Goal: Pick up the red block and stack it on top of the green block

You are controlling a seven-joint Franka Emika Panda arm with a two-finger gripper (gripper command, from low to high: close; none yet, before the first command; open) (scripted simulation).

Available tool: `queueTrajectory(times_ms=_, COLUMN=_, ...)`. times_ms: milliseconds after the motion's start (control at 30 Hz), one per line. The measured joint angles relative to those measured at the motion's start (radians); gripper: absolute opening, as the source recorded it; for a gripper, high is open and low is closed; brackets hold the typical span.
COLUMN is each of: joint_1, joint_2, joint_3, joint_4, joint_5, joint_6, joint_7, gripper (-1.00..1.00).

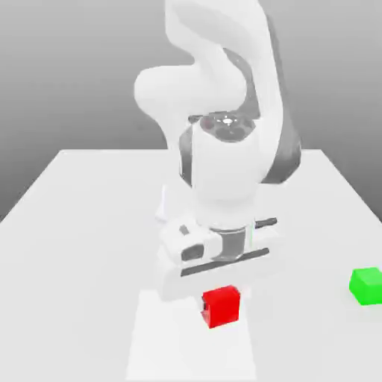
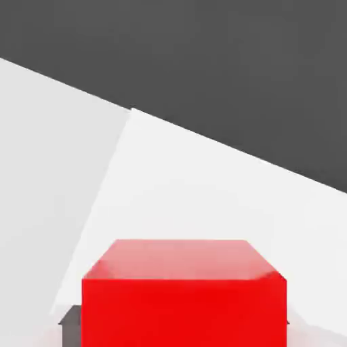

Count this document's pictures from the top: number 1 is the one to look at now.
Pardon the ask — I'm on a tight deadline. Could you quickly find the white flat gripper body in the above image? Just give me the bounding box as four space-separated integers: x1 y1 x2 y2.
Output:
157 228 280 302

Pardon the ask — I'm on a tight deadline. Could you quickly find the small red cube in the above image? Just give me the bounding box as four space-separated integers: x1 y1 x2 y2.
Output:
200 284 242 330

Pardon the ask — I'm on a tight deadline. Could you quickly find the small green cube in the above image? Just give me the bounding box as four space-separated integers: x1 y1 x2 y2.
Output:
348 266 382 307

